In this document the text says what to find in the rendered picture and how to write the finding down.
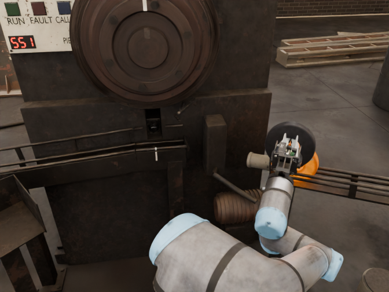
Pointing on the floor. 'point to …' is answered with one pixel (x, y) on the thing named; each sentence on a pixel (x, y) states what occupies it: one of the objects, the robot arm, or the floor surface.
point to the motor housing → (235, 211)
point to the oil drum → (382, 86)
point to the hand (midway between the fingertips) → (290, 139)
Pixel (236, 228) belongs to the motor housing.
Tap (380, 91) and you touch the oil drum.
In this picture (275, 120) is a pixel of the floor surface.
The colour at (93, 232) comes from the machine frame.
